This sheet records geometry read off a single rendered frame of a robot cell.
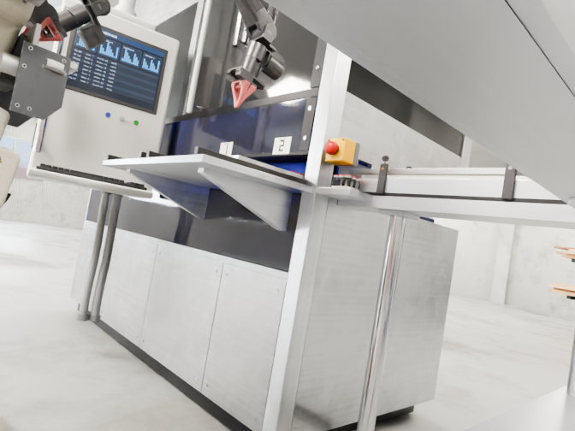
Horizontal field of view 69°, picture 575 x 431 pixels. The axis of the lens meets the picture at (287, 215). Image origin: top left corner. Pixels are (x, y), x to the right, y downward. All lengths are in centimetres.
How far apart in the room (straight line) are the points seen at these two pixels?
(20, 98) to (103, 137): 92
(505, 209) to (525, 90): 77
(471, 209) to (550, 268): 1071
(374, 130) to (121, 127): 112
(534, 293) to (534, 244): 119
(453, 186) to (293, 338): 64
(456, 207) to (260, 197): 55
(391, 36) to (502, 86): 10
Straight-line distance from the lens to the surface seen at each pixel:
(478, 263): 1187
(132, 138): 205
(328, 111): 135
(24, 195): 1252
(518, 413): 62
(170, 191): 168
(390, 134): 161
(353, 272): 148
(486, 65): 32
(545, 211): 109
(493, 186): 113
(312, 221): 130
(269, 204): 130
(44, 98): 115
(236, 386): 154
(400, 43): 29
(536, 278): 1182
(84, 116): 203
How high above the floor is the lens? 71
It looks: 3 degrees up
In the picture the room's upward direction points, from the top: 10 degrees clockwise
